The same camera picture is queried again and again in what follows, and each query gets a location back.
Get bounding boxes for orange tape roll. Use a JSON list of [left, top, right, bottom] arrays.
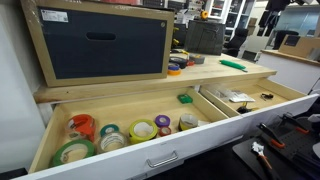
[[166, 67, 182, 77]]

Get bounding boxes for green Scotch tape box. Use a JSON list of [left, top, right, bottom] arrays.
[[176, 93, 194, 104]]

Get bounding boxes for blue tape roll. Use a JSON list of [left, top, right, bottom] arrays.
[[167, 62, 181, 72]]

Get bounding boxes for small purple tape roll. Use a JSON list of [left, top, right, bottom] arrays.
[[154, 114, 172, 128]]

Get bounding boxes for small red tape roll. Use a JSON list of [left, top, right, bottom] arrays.
[[158, 126, 173, 137]]

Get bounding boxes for yellow-green tape roll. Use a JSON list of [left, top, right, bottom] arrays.
[[128, 118, 159, 145]]

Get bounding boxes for small teal tape roll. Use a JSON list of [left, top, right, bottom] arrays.
[[99, 123, 120, 137]]

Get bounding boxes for wooden drawer white front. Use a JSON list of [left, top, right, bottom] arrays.
[[13, 77, 320, 180]]

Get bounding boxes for clear packing tape roll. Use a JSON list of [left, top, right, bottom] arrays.
[[96, 131, 129, 154]]

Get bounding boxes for orange tape dispenser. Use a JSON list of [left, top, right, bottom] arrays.
[[64, 113, 97, 143]]

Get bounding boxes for large green tape roll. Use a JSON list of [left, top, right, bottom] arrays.
[[51, 138, 97, 168]]

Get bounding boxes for dark grey box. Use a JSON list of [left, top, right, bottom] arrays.
[[184, 19, 227, 56]]

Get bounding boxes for large cardboard box black panel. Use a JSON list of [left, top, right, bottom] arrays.
[[19, 0, 175, 88]]

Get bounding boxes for clear plastic bag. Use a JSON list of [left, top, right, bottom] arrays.
[[209, 87, 257, 104]]

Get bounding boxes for black yellow small tool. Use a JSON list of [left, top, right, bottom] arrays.
[[236, 101, 259, 115]]

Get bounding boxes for small black clip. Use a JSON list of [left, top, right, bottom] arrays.
[[260, 92, 275, 102]]

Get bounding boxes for black mat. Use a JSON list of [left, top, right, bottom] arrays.
[[232, 116, 320, 180]]

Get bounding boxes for white shelf unit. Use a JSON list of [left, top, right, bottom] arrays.
[[204, 0, 258, 41]]

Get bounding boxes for black orange clamp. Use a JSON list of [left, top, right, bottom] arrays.
[[279, 112, 310, 135], [257, 122, 286, 149]]

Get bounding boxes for white cabinet wooden top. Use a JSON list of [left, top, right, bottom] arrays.
[[256, 49, 320, 95]]

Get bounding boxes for brown cardboard box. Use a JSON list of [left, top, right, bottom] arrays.
[[278, 34, 320, 61]]

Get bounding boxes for yellow handled pliers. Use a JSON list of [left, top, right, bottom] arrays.
[[170, 48, 191, 56]]

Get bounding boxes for metal drawer handle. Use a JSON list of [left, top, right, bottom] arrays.
[[145, 150, 179, 169]]

